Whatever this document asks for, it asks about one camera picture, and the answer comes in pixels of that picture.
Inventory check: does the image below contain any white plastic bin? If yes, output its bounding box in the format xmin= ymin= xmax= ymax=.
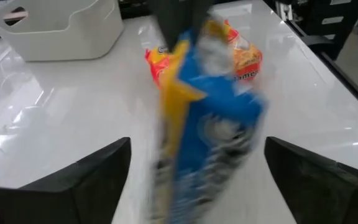
xmin=0 ymin=0 xmax=124 ymax=62

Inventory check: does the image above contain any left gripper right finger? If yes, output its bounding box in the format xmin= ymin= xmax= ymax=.
xmin=264 ymin=136 xmax=358 ymax=224

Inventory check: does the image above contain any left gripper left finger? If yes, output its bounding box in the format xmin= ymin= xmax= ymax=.
xmin=0 ymin=136 xmax=132 ymax=224

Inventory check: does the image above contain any blue Maruchan noodle pack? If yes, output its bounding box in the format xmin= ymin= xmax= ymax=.
xmin=149 ymin=18 xmax=269 ymax=224

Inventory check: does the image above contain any silver metal rail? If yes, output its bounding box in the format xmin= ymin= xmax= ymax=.
xmin=275 ymin=1 xmax=294 ymax=22

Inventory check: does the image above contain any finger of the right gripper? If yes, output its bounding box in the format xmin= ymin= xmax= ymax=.
xmin=178 ymin=0 xmax=213 ymax=47
xmin=150 ymin=0 xmax=181 ymax=52

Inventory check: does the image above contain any orange Maruchan noodle pack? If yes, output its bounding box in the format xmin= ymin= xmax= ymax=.
xmin=144 ymin=19 xmax=264 ymax=90

